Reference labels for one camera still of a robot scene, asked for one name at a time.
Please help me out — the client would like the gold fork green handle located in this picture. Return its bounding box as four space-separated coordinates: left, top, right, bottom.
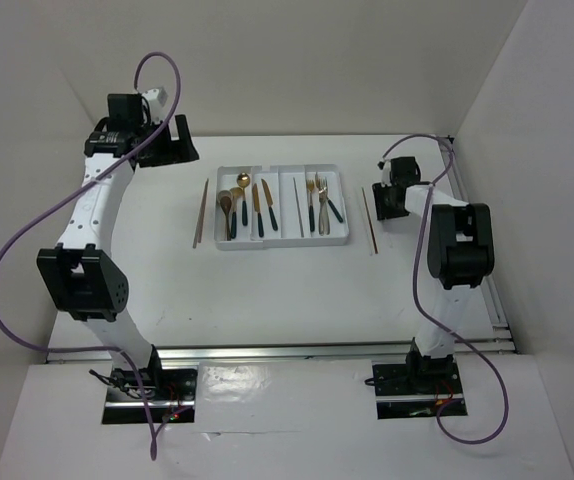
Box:
306 179 316 233
315 174 344 223

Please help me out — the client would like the white cutlery tray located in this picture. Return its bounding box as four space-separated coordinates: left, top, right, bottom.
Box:
214 164 349 251

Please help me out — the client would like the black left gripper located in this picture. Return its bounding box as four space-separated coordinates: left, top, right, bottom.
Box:
135 114 198 168

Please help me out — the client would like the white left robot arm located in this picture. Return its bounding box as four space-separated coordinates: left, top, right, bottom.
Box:
37 87 199 399

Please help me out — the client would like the metal chopstick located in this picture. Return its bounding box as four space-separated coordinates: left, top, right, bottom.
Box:
292 177 304 238

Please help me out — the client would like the gold knife green handle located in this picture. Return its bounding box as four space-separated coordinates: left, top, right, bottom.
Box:
252 183 264 238
261 178 279 231

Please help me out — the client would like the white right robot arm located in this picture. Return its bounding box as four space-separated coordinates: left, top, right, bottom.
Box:
372 156 495 393

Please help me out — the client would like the brown chopstick pair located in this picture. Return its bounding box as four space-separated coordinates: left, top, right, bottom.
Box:
192 179 209 249

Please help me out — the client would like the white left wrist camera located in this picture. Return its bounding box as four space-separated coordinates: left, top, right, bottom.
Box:
141 87 168 123

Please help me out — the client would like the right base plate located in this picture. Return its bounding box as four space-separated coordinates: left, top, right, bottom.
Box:
364 364 468 420

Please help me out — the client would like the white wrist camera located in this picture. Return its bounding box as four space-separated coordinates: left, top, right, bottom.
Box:
141 87 168 123
378 159 392 187

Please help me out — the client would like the aluminium rail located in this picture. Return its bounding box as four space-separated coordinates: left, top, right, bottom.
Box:
47 338 516 363

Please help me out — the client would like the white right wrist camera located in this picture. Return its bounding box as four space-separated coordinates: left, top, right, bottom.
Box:
378 159 392 187

